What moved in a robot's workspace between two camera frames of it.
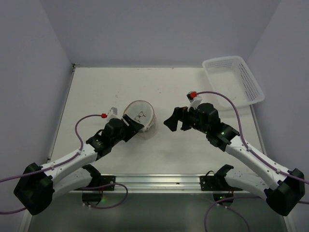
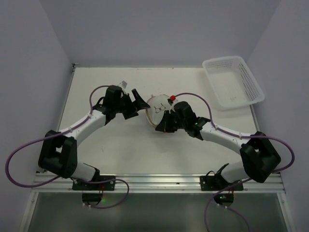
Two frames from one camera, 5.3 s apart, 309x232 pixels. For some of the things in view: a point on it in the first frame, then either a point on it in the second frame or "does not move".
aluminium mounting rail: [153, 182] does not move
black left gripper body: [130, 128] -> [130, 107]
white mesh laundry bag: [143, 112] -> [159, 104]
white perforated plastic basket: [230, 76] does not move
